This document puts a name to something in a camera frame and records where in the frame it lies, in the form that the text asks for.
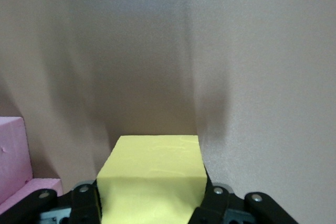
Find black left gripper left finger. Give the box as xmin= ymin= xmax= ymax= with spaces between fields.
xmin=69 ymin=180 xmax=103 ymax=224

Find pink foam cube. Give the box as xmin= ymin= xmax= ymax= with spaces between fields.
xmin=0 ymin=116 xmax=34 ymax=204
xmin=0 ymin=178 xmax=64 ymax=206

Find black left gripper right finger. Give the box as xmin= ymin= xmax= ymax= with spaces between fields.
xmin=189 ymin=176 xmax=235 ymax=224

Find yellow foam cube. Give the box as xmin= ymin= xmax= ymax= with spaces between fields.
xmin=96 ymin=135 xmax=208 ymax=224

